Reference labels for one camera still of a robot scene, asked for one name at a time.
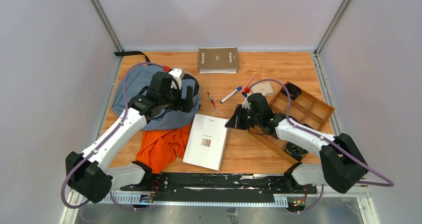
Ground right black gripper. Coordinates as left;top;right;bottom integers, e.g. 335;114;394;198
225;105;262;130

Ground white book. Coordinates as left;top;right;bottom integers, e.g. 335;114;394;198
183;114;228;171

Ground blue grey backpack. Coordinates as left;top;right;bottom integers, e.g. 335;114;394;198
111;56;201;131

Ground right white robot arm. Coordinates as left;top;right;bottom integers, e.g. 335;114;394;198
225;93;368;194

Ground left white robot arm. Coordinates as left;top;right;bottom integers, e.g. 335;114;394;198
62;68;199;203

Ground red pen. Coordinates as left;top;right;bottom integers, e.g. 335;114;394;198
207;91;219;113

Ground blue capped white marker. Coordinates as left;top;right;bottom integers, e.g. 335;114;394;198
220;86;242;104

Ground beige wallet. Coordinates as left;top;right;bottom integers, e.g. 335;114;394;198
251;82;274;97

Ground pink pen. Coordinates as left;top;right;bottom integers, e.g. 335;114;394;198
239;75;254;93

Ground orange cloth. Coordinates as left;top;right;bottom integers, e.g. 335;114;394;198
135;124;190;174

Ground wooden compartment tray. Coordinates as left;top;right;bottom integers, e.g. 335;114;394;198
248;81;334;164

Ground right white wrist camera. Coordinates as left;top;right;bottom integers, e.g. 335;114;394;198
242;93;251;110

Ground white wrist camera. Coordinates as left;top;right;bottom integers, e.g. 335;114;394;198
242;93;251;110
169;68;185;90

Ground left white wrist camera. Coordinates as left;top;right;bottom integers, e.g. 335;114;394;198
169;68;185;90

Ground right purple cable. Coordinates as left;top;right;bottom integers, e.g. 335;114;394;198
244;79;395;214

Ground purple cable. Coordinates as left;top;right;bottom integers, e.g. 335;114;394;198
60;62;171;212
244;79;395;214

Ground coiled cable in tray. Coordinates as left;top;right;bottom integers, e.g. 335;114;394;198
284;141;309;161

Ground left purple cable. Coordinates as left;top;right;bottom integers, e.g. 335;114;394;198
60;62;171;212

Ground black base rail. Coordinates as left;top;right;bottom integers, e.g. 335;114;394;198
120;172;317;204

